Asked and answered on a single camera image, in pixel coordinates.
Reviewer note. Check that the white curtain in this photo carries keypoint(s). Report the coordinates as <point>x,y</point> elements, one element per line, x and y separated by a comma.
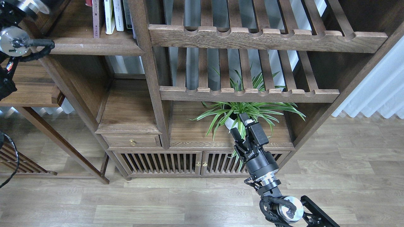
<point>382,90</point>

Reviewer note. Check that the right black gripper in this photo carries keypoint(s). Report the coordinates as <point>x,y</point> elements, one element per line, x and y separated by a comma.
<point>260,164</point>

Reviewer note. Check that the spider plant in white pot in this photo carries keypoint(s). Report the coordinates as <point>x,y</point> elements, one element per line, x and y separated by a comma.
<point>223,111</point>

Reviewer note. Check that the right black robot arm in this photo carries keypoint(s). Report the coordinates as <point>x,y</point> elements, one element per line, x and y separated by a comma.
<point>281,210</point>

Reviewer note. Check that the dark wooden bookshelf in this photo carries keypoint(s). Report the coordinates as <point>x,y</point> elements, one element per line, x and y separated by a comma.
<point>135,89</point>

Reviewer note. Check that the red cover book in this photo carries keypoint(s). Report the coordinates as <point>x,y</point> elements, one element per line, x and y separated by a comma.
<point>88,3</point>

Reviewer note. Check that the wooden side furniture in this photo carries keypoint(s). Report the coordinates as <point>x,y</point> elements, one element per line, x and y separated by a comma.
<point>21,116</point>

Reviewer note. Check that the dark spine upright book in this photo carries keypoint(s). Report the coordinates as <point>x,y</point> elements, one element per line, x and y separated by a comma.
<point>128,20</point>

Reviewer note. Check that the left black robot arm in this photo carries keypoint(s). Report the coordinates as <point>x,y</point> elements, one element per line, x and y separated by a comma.
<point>16,45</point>

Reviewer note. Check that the dark maroon book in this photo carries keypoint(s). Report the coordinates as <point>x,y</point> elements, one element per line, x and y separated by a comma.
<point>98,17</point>

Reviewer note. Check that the white spine upright book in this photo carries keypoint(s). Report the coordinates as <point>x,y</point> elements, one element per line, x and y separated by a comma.
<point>119,15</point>

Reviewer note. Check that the pale purple upright book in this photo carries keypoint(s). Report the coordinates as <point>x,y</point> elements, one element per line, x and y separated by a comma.
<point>133,28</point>

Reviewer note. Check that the brass drawer knob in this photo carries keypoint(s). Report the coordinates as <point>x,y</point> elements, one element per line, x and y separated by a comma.
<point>132,142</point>

